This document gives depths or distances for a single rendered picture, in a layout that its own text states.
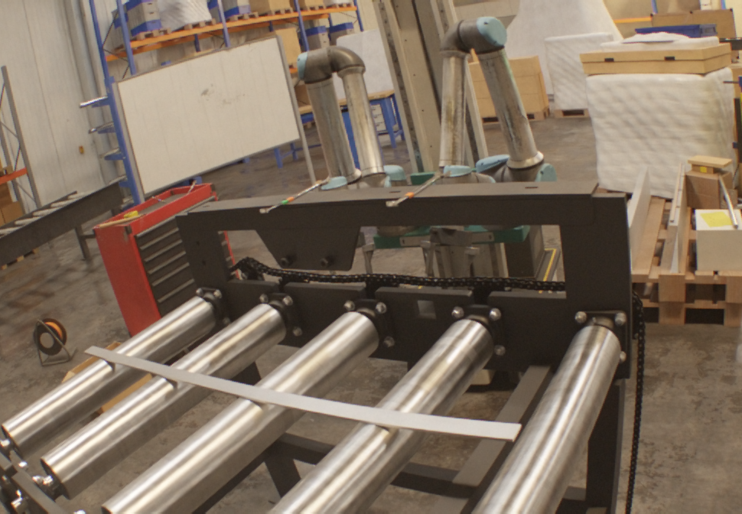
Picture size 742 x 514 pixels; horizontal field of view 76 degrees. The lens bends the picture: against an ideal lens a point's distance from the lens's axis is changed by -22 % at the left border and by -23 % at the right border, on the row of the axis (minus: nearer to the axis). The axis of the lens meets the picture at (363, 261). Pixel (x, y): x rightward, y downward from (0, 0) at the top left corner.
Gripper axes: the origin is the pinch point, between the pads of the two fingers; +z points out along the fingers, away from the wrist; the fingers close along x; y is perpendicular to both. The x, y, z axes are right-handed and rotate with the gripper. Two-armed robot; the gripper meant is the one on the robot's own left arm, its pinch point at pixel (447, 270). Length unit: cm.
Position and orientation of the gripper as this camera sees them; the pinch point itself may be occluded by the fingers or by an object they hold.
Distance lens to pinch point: 195.0
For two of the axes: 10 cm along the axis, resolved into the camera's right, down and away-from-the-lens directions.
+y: -5.6, 0.0, -8.3
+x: 8.2, 1.3, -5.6
